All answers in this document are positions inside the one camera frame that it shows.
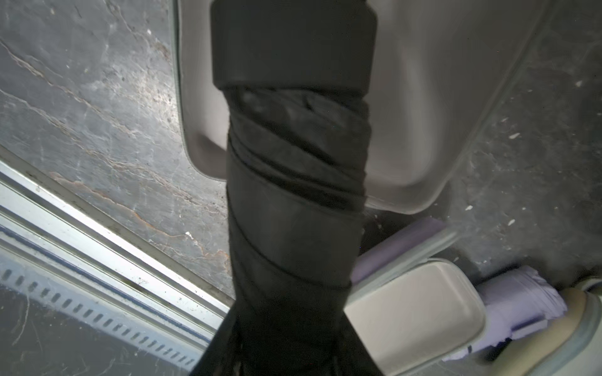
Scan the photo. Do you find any black umbrella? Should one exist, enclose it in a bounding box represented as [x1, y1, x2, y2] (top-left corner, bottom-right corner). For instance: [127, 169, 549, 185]
[193, 1, 379, 375]

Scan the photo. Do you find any lilac folded umbrella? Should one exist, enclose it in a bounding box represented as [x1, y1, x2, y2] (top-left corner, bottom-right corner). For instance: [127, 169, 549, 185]
[345, 218, 567, 375]

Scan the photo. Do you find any slotted metal base rail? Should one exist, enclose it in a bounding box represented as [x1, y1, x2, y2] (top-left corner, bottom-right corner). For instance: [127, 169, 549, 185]
[1, 158, 230, 375]

